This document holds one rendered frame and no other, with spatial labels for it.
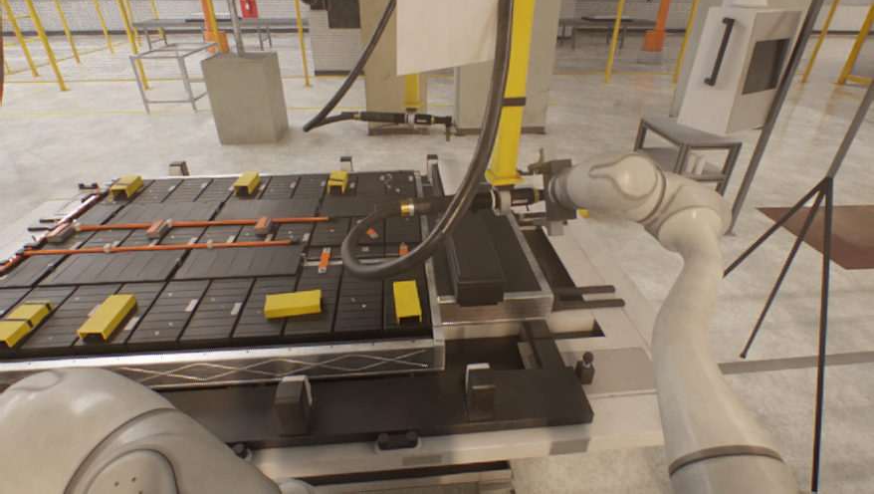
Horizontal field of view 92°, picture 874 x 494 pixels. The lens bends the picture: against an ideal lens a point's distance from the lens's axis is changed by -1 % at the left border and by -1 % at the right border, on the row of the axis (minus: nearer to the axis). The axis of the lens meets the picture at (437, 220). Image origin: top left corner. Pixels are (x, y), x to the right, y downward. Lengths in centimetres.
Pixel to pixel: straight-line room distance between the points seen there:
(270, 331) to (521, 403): 74
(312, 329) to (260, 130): 478
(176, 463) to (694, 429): 46
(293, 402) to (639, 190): 90
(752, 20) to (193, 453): 348
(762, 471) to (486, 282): 95
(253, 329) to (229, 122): 481
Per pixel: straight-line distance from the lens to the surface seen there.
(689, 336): 58
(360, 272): 81
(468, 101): 584
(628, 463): 238
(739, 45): 357
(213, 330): 143
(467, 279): 132
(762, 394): 297
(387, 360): 129
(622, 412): 142
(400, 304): 133
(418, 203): 107
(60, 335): 166
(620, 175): 73
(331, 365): 131
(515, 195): 114
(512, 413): 128
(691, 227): 82
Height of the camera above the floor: 190
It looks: 30 degrees down
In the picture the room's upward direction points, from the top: 1 degrees clockwise
